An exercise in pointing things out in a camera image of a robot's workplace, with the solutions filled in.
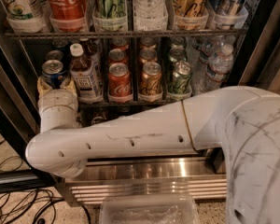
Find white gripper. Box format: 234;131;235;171
37;77;78;133

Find green lacroix can back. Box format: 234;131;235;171
169;36;187;49

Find green can top shelf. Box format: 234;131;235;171
92;0;128;32

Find white 7up can top shelf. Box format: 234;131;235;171
2;0;48;33

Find blue pepsi can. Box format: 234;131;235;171
52;38;69;52
46;50;63;62
42;60;68;89

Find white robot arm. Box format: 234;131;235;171
25;86;280;224

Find brown tea bottle white cap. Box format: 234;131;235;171
69;43;102;104

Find green lacroix can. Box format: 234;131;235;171
167;61;192;100
169;36;187;49
168;48;188;65

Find clear water bottle top shelf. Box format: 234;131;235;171
133;0;168;31

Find fridge glass door right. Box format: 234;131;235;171
239;0;280;95

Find middle wire shelf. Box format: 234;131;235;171
78;99;183;108

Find clear water bottle behind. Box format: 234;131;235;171
193;35;224;76

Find clear water bottle front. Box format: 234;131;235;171
194;44;233;95

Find tea bottle behind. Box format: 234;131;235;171
79;38;100;66

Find blue pepsi can front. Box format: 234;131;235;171
42;60;68;89

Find orange can bottom shelf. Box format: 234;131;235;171
91;116;106;125

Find red coca-cola can top shelf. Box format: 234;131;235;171
49;0;88;32

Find orange can top shelf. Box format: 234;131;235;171
171;0;206;30

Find black floor cables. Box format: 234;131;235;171
0;138;91;224

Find orange can shelf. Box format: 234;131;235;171
171;0;206;30
91;116;106;125

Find red coca-cola can back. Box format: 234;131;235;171
111;37;130;51

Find green lacroix can front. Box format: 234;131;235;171
167;61;192;100

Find orange lacroix can back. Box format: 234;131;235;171
139;37;157;49

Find red coca-cola can front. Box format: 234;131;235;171
108;63;133;103

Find dark striped can top shelf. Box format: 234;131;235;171
208;0;247;30

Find wire shelf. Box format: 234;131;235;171
78;99;183;108
5;28;247;40

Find top wire shelf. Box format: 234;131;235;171
5;28;247;40

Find clear plastic bin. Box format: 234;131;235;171
99;194;201;224

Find stainless fridge base grille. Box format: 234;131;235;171
56;156;227;206

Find blue pepsi can back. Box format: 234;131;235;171
52;38;69;52

